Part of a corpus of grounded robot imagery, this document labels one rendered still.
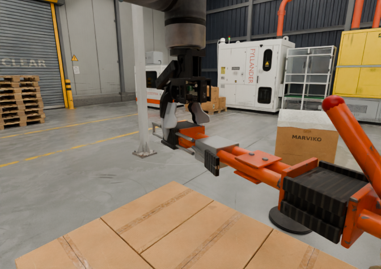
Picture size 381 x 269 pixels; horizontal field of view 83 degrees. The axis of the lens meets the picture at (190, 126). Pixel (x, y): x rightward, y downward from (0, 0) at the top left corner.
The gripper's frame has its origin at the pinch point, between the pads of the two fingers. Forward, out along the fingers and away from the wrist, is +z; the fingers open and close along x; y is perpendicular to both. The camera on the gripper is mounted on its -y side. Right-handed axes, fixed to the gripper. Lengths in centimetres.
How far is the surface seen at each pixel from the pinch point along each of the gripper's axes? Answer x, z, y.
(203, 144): -2.5, -1.0, 12.6
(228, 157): -2.0, -0.4, 19.2
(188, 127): 0.1, -2.1, 3.0
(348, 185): 2.1, -1.5, 36.0
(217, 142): 0.1, -1.3, 13.8
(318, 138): 130, 31, -27
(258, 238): 53, 68, -13
